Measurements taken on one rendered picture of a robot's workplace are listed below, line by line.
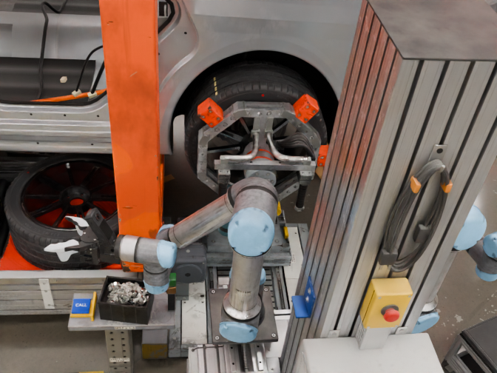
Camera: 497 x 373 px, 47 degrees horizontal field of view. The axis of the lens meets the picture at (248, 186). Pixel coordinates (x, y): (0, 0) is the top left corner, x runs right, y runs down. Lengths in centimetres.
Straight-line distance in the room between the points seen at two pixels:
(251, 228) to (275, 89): 114
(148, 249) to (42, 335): 148
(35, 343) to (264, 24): 182
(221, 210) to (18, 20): 215
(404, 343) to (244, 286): 45
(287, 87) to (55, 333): 162
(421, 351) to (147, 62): 115
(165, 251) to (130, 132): 54
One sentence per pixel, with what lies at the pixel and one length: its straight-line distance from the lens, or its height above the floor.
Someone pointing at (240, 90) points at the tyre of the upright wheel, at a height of 115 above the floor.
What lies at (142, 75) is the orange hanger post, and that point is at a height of 149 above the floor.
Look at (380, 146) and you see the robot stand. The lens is 109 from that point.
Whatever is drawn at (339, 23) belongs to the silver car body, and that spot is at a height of 145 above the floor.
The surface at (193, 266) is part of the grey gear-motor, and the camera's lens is 274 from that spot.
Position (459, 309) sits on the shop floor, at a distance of 340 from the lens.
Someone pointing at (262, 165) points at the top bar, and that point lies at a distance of 236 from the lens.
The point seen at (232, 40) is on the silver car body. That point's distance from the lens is 242.
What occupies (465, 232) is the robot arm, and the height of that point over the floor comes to 142.
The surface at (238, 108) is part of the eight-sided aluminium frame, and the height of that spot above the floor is 112.
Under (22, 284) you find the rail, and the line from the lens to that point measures 282.
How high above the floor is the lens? 247
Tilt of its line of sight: 42 degrees down
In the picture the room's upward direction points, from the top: 7 degrees clockwise
